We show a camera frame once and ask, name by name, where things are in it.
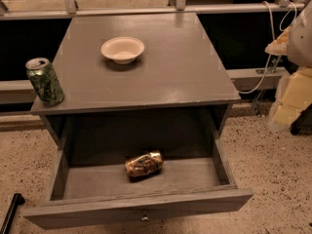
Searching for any white paper bowl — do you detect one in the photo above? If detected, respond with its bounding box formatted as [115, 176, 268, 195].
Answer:
[100, 37, 145, 64]

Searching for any white cable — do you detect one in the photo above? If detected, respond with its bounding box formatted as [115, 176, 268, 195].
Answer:
[236, 1, 298, 95]

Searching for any black pole on floor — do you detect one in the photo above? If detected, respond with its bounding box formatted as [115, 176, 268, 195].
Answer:
[0, 193, 25, 234]

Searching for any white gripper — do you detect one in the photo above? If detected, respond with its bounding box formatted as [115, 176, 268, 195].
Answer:
[265, 1, 312, 130]

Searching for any open grey top drawer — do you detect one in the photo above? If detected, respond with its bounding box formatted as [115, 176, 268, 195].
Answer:
[24, 126, 253, 229]

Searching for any grey wooden cabinet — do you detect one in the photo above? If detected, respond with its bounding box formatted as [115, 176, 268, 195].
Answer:
[29, 12, 242, 148]

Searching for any small metal drawer knob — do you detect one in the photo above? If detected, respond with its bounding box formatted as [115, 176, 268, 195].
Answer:
[140, 214, 150, 222]

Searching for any green soda can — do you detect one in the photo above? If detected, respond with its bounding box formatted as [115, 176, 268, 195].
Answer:
[25, 58, 64, 105]

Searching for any grey metal rail frame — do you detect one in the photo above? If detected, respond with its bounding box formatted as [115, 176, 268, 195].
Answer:
[0, 0, 312, 105]

